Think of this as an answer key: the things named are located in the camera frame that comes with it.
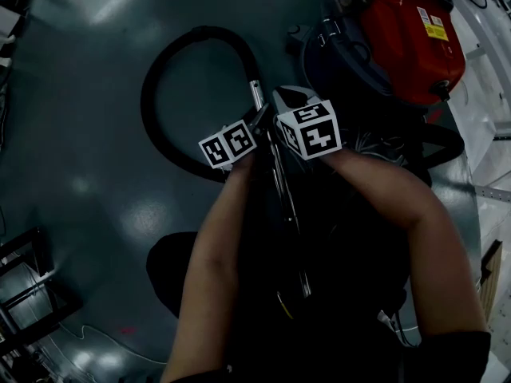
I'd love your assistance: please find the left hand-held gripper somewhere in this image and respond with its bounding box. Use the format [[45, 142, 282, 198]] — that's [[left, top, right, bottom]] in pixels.
[[197, 103, 272, 171]]

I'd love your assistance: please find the yellow cord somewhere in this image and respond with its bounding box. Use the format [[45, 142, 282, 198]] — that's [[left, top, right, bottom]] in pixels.
[[276, 292, 295, 321]]

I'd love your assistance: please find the metal vacuum wand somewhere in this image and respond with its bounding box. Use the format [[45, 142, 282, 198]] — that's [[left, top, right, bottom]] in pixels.
[[248, 78, 313, 299]]

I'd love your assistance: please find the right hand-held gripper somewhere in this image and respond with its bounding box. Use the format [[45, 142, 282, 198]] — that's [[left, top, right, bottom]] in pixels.
[[271, 84, 343, 162]]

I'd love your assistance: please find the white table with black legs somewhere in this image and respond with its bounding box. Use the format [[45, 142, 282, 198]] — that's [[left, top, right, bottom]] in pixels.
[[0, 226, 84, 347]]

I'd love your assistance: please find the person's right forearm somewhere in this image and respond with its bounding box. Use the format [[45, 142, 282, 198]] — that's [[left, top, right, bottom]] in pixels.
[[322, 147, 489, 338]]

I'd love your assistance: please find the person's left forearm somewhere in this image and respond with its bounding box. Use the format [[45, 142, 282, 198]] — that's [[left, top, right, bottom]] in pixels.
[[161, 152, 256, 383]]

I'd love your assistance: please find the long white floor cable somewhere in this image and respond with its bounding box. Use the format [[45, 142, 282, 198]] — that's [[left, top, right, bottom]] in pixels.
[[58, 322, 168, 365]]

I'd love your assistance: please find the person's black clothing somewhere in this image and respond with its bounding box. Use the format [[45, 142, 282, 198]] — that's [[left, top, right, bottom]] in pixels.
[[145, 161, 493, 383]]

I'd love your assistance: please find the red vacuum cleaner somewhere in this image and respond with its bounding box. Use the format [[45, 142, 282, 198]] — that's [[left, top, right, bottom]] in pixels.
[[285, 0, 468, 112]]

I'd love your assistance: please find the black vacuum hose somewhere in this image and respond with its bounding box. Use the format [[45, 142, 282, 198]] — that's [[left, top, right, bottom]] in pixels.
[[139, 25, 466, 184]]

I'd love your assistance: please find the white perforated steel beam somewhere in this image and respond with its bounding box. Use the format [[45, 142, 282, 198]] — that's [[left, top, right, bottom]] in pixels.
[[473, 184, 511, 204]]

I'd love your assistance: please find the wooden slatted board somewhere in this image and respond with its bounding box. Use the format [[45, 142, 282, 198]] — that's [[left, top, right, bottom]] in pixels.
[[477, 239, 504, 323]]

